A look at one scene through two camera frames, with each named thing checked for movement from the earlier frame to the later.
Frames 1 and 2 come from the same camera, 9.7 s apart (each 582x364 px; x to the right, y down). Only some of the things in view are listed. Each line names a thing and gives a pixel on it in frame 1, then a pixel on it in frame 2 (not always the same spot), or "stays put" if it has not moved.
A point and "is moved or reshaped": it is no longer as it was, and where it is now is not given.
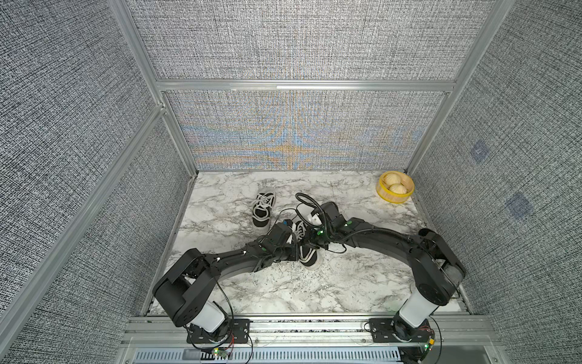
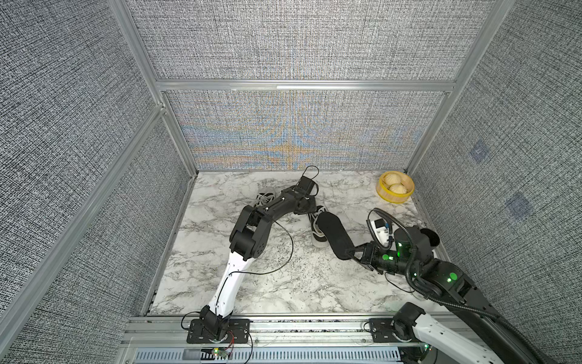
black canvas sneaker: [263, 205] stays put
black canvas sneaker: [308, 255] is moved or reshaped
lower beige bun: [398, 189] stays put
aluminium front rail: [167, 331] stays put
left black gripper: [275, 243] → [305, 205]
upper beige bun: [392, 179] stays put
